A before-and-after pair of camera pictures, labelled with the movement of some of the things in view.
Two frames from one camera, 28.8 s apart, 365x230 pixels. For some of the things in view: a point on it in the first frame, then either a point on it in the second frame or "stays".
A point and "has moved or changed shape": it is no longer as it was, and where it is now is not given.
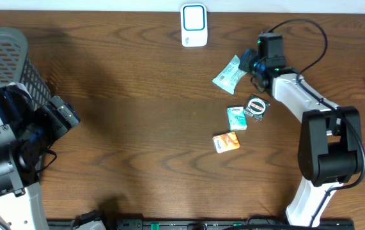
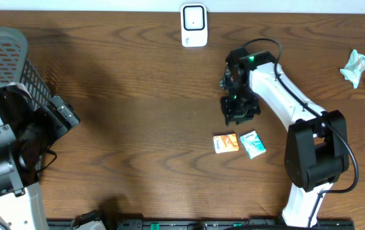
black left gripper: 62,114 stays
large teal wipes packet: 229,76 has moved or changed shape
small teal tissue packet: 236,118 has moved or changed shape
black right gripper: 243,61 to 231,115
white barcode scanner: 194,25 stays
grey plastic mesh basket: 3,59 stays
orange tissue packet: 226,142 stays
